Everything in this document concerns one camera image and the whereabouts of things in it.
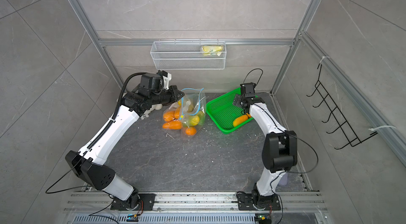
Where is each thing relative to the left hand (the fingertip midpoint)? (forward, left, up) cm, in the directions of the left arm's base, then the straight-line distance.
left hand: (185, 91), depth 72 cm
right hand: (+9, -33, -18) cm, 39 cm away
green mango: (-4, -3, -19) cm, 19 cm away
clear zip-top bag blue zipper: (+13, +9, -27) cm, 32 cm away
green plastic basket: (+13, -21, -35) cm, 42 cm away
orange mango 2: (+7, -37, -31) cm, 49 cm away
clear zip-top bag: (-4, -3, -11) cm, 12 cm away
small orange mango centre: (+5, +14, -26) cm, 30 cm away
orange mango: (+3, -31, -30) cm, 43 cm away
